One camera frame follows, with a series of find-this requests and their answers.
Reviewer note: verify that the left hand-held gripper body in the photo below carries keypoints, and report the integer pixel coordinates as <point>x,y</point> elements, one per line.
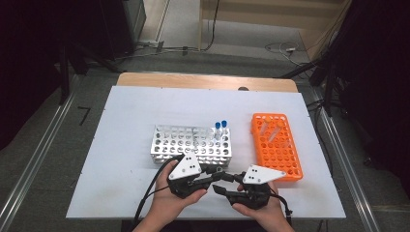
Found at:
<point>186,167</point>

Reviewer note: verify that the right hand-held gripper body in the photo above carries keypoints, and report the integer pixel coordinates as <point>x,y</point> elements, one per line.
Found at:
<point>260,174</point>

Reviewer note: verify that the clear test tube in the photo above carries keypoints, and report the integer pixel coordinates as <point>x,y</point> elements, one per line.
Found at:
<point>219,168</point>

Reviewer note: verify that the silver metal tube rack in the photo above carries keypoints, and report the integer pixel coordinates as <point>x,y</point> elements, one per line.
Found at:
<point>180,141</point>

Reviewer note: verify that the orange plastic tube rack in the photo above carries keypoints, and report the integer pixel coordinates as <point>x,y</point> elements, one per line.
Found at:
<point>280,154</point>

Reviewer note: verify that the blue capped test tube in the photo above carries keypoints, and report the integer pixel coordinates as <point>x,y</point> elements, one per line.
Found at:
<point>218,125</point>
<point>224,123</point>

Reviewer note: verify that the person's left hand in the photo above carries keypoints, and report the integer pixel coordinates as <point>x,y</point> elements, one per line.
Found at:
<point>170,203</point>

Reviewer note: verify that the person's right hand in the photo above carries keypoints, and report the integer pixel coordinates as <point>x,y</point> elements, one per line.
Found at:
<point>264,214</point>

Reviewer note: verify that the white board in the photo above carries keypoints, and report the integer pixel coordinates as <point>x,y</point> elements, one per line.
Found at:
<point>199,106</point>

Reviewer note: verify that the dark round table grommet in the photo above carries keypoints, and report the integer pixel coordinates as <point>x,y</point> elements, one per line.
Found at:
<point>243,88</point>

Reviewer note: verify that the wooden table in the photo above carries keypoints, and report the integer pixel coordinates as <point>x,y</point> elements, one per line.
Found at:
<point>193,80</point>

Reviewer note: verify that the black metal stand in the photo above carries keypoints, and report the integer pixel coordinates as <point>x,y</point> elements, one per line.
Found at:
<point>328,90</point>
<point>64,80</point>

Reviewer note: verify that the dark cabinet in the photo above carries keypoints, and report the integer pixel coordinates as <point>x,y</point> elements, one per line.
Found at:
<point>129,25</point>

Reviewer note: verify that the aluminium floor rail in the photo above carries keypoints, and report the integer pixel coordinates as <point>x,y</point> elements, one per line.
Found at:
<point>35,161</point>
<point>341,154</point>

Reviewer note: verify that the wooden wall panel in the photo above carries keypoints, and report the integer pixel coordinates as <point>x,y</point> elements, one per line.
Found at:
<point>257,13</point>

